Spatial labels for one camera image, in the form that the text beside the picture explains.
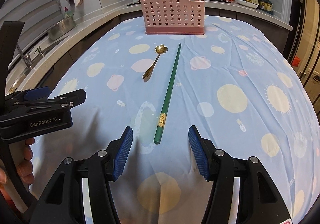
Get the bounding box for white plate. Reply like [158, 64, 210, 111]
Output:
[235, 0, 258, 9]

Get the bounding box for green chopstick gold band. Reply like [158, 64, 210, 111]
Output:
[153, 44, 181, 144]

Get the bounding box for stainless steel sink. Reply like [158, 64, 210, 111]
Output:
[5, 33, 69, 95]

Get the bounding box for pink perforated utensil holder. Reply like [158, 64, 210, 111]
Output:
[140, 0, 204, 35]

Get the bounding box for gold flower-shaped spoon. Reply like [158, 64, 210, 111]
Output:
[143, 44, 168, 82]

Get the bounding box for stainless steel pot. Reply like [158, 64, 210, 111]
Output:
[48, 16, 76, 41]

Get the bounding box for glass sliding door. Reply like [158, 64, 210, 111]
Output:
[284, 0, 319, 116]

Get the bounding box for window blinds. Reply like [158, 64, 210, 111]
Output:
[1, 0, 62, 51]

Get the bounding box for small condiment jars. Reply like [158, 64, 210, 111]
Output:
[260, 0, 274, 15]

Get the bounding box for person's left hand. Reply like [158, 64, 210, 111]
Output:
[0, 138, 35, 204]

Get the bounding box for blue planet-print tablecloth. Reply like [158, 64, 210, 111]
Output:
[31, 16, 319, 223]

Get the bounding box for green dish soap bottle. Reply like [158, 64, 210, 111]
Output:
[64, 7, 73, 18]

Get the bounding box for chrome kitchen faucet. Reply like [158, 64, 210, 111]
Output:
[16, 44, 32, 68]

